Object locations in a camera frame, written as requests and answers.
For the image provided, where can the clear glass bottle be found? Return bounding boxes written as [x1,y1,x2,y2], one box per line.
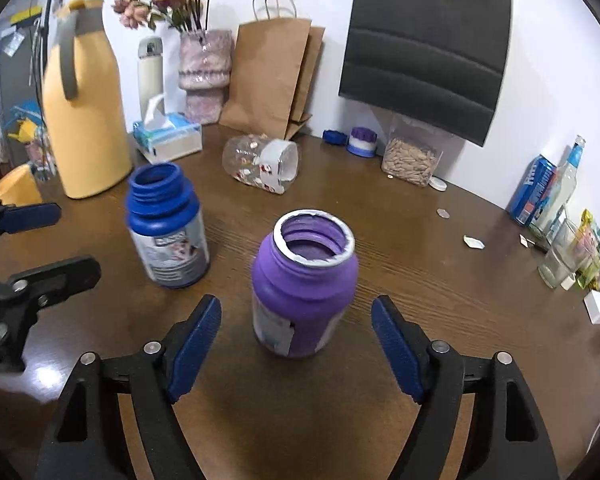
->
[530,135,587,241]

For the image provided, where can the yellow blue toy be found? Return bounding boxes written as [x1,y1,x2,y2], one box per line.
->
[7,102,43,143]

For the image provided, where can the brown paper bag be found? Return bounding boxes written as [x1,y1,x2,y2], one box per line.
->
[286,26,326,133]
[219,0,313,141]

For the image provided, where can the blue plastic bottle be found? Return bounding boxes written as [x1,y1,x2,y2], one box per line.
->
[125,162,212,289]

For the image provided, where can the purple plastic bottle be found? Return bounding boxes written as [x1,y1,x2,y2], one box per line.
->
[251,208,358,359]

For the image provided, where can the black chair backrest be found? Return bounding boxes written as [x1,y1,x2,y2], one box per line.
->
[338,0,513,148]

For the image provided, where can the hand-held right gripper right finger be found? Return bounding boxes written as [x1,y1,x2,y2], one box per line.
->
[370,295,561,480]

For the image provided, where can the blue carton box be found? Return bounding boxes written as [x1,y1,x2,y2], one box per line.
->
[509,155,558,226]

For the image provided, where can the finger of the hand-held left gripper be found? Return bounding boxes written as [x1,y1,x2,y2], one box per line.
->
[0,256,102,373]
[0,195,62,251]

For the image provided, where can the yellow cup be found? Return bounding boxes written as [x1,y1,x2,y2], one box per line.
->
[0,163,43,206]

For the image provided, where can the yellow green snack packet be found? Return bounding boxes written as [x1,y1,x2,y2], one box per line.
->
[575,208,600,289]

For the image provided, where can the purple white bottle lid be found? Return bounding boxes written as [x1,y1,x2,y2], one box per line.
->
[347,126,378,159]

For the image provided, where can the yellow thermos jug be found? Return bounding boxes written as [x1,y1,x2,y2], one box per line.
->
[42,0,133,200]

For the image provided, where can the clear container of seeds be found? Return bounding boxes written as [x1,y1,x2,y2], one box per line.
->
[381,114,443,187]

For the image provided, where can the blue tissue box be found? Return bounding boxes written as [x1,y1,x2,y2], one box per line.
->
[132,94,203,163]

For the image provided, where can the clear drinking glass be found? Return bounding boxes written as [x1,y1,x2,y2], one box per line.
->
[538,217,581,289]

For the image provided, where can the white thermos bottle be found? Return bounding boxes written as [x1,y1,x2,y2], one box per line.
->
[137,36,166,117]

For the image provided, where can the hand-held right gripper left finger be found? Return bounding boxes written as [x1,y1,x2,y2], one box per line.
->
[34,294,223,480]

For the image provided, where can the pink vase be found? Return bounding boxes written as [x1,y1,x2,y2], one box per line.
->
[178,30,233,126]

